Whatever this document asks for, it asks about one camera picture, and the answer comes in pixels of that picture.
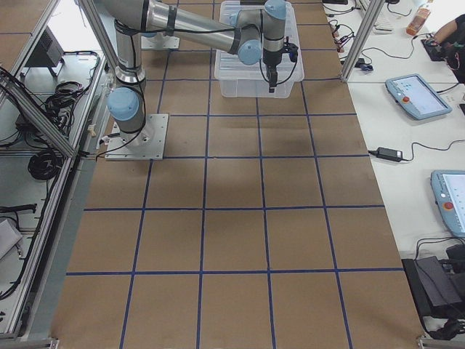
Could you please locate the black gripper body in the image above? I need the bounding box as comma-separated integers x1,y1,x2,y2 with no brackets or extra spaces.
263,50,284,71

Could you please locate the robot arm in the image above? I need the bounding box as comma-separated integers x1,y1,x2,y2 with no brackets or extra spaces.
103,1,297,146

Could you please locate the person forearm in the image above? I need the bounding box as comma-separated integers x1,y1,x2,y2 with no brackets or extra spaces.
433,15,464,44

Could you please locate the clear plastic storage box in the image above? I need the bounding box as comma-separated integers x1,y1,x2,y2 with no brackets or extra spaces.
214,1,304,98

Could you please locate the teach pendant tablet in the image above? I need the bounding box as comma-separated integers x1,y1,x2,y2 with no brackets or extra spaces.
385,73,452,121
430,170,464,238

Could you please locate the black power adapter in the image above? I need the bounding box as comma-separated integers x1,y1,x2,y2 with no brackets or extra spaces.
376,147,403,162

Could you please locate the orange snack bag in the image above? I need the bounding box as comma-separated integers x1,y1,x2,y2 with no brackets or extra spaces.
405,7,431,36

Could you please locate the black device on desk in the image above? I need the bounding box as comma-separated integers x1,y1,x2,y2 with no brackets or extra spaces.
402,244,464,340

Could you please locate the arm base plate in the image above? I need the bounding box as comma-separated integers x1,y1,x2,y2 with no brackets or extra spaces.
141,33,179,51
105,113,169,161

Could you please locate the aluminium frame post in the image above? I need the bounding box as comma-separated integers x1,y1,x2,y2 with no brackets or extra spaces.
340,0,384,82

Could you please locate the grey box under frame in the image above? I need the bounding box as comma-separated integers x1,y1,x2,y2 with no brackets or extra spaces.
25,26,65,77

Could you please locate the coiled black cable bundle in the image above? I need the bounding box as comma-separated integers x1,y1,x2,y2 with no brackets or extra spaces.
28,148,63,181

